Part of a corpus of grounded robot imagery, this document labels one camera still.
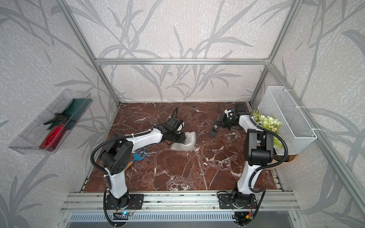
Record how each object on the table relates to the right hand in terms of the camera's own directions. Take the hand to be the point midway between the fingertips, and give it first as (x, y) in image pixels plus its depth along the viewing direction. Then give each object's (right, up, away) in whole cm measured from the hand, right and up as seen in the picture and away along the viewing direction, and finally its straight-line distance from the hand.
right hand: (215, 121), depth 95 cm
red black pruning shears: (-73, -6, -37) cm, 82 cm away
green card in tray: (-77, +5, -23) cm, 80 cm away
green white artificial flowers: (+22, +1, -27) cm, 35 cm away
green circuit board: (-49, -45, -24) cm, 71 cm away
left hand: (-20, -12, -2) cm, 23 cm away
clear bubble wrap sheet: (-18, -14, -8) cm, 24 cm away
